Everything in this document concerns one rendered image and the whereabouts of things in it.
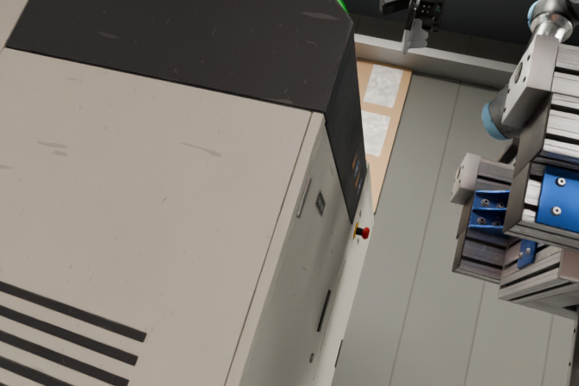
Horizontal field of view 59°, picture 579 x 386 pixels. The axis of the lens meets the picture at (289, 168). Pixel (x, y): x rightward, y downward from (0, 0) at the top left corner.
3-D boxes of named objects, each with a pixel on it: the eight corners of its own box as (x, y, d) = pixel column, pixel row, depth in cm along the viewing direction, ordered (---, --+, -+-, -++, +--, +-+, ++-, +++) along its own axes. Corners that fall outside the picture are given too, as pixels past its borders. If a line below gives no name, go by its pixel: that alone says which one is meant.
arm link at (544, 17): (514, 114, 130) (576, -28, 150) (470, 125, 144) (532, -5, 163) (543, 142, 134) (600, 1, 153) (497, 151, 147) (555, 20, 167)
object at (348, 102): (326, 124, 77) (354, 35, 81) (299, 119, 78) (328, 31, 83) (351, 221, 135) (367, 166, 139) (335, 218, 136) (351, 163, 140)
